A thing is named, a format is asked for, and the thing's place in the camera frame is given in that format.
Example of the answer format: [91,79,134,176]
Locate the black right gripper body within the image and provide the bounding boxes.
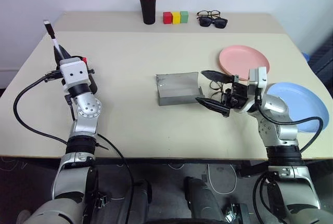
[221,74,250,112]

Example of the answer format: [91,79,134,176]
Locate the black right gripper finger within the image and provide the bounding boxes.
[195,97,232,118]
[200,70,235,84]

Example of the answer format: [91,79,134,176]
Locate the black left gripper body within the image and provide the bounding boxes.
[69,56,99,94]

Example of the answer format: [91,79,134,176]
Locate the thin dark-framed glasses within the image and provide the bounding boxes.
[208,79,230,100]

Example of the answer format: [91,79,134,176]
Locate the black and white marker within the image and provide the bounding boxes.
[43,19,63,60]

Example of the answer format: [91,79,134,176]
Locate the brown-framed clear glasses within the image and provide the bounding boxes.
[196,10,222,19]

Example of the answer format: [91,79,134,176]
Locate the black pen cup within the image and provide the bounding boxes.
[139,0,158,25]

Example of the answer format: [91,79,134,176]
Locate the pink plate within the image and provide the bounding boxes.
[218,45,271,82]

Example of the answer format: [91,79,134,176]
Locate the black sunglasses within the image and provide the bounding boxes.
[198,17,229,30]

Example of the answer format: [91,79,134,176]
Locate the blue plate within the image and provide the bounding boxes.
[266,82,330,134]

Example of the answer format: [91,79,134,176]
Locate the dark furniture piece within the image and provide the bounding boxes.
[308,33,333,86]

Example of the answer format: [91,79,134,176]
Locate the dark rounded shape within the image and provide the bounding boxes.
[129,179,153,224]
[183,176,227,224]

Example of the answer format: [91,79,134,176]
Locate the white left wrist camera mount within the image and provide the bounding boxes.
[58,60,92,92]

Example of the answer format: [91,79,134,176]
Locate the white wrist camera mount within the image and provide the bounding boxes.
[58,60,92,92]
[243,66,269,113]

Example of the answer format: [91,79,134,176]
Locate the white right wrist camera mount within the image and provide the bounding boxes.
[243,66,269,113]

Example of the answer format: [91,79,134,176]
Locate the black table support bracket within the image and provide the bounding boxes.
[238,160,270,179]

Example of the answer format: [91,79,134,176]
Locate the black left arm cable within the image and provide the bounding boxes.
[13,70,70,144]

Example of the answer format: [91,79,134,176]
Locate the white floor cable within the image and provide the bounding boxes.
[201,163,238,194]

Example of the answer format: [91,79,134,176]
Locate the black body cable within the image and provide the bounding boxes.
[95,133,136,224]

